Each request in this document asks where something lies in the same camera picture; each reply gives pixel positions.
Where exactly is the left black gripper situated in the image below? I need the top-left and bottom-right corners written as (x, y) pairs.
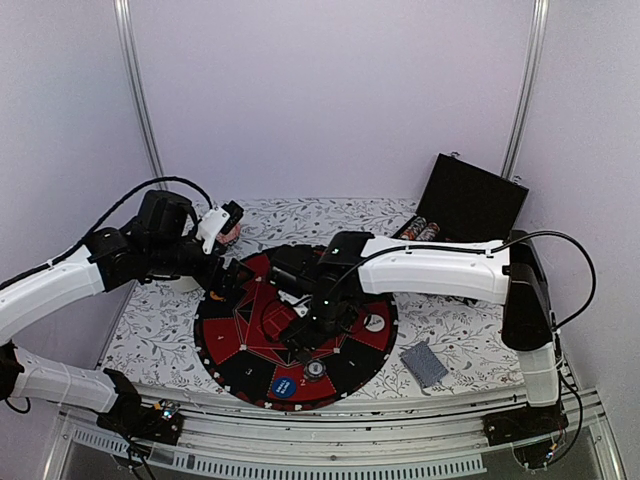
top-left (148, 230), bottom-right (256, 296)

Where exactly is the small poker chip stack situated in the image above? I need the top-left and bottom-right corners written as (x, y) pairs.
top-left (303, 359), bottom-right (326, 382)

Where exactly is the orange big blind button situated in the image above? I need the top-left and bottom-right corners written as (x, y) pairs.
top-left (210, 292), bottom-right (226, 302)

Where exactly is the blue small blind button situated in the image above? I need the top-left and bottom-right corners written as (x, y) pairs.
top-left (271, 376), bottom-right (297, 399)

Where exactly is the white dealer button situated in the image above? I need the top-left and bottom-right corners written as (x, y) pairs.
top-left (363, 314), bottom-right (386, 333)

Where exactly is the blue playing card deck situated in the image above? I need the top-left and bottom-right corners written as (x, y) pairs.
top-left (399, 341), bottom-right (448, 388)

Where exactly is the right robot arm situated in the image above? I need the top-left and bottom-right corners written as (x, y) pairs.
top-left (267, 231), bottom-right (560, 436)

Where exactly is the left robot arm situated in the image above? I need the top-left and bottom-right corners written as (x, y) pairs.
top-left (1, 190), bottom-right (244, 434)

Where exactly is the red patterned small bowl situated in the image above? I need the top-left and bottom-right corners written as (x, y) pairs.
top-left (216, 224), bottom-right (241, 246)

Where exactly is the cream ceramic cup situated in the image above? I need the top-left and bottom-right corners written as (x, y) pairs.
top-left (173, 277), bottom-right (200, 294)

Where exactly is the round red black poker mat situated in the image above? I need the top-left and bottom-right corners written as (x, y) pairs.
top-left (194, 248), bottom-right (399, 411)

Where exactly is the chip row back left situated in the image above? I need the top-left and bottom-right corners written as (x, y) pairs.
top-left (399, 217), bottom-right (427, 241)

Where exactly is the chip row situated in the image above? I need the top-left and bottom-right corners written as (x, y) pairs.
top-left (416, 222), bottom-right (440, 242)
top-left (399, 217), bottom-right (427, 241)

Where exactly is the black poker chip case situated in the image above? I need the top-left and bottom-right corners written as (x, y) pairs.
top-left (392, 154), bottom-right (529, 243)

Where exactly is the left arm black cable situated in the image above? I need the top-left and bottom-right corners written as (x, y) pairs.
top-left (0, 175), bottom-right (216, 291)

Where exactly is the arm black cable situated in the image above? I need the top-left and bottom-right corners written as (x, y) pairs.
top-left (0, 175), bottom-right (216, 291)
top-left (262, 229), bottom-right (599, 451)

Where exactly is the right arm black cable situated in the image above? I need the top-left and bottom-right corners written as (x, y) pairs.
top-left (262, 229), bottom-right (599, 451)

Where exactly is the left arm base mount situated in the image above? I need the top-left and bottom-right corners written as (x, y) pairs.
top-left (96, 369), bottom-right (184, 446)

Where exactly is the aluminium front rail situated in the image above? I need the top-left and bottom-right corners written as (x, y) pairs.
top-left (43, 385), bottom-right (631, 479)

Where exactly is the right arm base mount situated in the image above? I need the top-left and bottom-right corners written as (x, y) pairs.
top-left (482, 400), bottom-right (569, 470)

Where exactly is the left aluminium frame post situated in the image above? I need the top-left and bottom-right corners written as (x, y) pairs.
top-left (113, 0), bottom-right (165, 178)

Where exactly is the aluminium frame post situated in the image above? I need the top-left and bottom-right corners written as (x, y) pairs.
top-left (113, 0), bottom-right (165, 178)
top-left (500, 0), bottom-right (550, 181)

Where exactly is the right aluminium frame post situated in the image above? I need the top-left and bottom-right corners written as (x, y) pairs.
top-left (500, 0), bottom-right (550, 181)

